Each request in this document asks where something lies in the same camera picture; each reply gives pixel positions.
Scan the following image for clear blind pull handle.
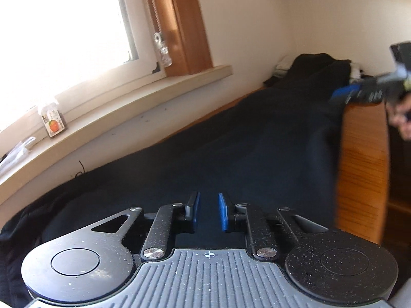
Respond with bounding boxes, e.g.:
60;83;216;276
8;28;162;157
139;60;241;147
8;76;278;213
154;32;173;68

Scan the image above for small orange picture carton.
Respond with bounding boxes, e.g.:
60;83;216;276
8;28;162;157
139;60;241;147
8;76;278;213
37;102;66;138

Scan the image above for clear plastic bag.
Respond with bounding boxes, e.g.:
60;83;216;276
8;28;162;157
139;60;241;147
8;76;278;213
0;136;36;176

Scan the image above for black folded garment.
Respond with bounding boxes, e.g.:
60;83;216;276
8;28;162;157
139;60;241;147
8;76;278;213
263;75;283;88

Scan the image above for black Nike sweatpants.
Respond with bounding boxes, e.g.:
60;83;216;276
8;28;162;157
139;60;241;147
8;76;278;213
1;54;351;307

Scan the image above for white patterned folded cloth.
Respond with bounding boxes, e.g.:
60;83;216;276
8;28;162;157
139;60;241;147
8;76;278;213
273;55;296;77

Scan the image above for brown wooden window frame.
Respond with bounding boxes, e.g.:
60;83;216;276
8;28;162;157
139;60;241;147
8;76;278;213
148;0;213;76

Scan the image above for person's right hand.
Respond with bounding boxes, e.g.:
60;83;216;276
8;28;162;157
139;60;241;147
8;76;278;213
385;93;411;141

